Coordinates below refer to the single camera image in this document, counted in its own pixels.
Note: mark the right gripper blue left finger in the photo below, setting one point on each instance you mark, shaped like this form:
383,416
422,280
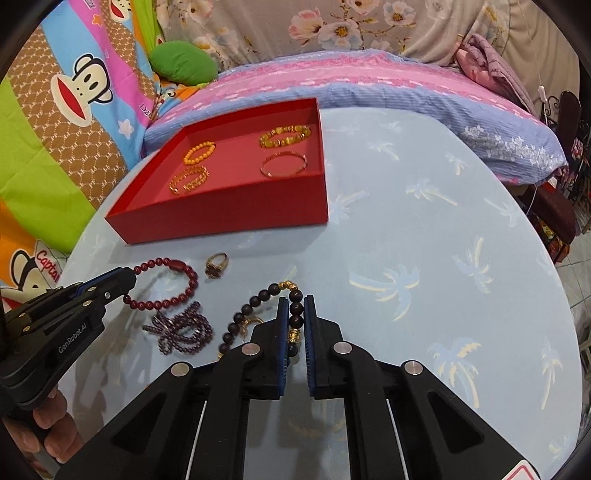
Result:
191,422

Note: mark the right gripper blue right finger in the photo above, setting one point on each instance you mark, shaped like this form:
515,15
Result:
402,421

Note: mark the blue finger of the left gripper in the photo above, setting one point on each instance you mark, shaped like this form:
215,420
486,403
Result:
99,280
115,288

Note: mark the gold chain cuff bangle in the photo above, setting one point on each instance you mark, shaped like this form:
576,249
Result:
188,180

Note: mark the thin rose gold bangle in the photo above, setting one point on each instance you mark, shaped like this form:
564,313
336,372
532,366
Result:
283,164

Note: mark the person's left hand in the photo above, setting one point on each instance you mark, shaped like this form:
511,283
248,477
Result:
62,439

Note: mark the purple garnet bead strand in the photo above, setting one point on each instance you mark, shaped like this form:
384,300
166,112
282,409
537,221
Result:
187,332

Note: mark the red cardboard tray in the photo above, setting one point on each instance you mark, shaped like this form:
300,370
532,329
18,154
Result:
236,196

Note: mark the cartoon monkey colourful quilt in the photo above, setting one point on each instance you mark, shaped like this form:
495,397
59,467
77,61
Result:
75,105

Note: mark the green cushion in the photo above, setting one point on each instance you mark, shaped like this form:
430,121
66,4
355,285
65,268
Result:
182,63

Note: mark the dark wooden chair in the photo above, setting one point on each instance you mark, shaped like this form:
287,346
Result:
559,208

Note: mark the pink and blue pillow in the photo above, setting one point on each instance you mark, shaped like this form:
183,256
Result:
516,146

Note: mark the folded pink purple cloth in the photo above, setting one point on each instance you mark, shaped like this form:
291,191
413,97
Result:
481,63

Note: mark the floral grey blanket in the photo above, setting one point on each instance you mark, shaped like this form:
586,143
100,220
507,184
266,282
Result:
236,33

